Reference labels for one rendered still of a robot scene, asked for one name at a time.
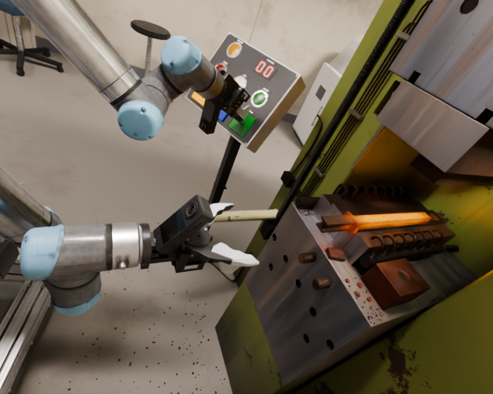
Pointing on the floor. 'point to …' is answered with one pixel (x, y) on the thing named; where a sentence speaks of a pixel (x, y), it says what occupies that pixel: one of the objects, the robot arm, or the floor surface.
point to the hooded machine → (322, 91)
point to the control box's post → (224, 170)
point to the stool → (149, 37)
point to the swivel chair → (17, 39)
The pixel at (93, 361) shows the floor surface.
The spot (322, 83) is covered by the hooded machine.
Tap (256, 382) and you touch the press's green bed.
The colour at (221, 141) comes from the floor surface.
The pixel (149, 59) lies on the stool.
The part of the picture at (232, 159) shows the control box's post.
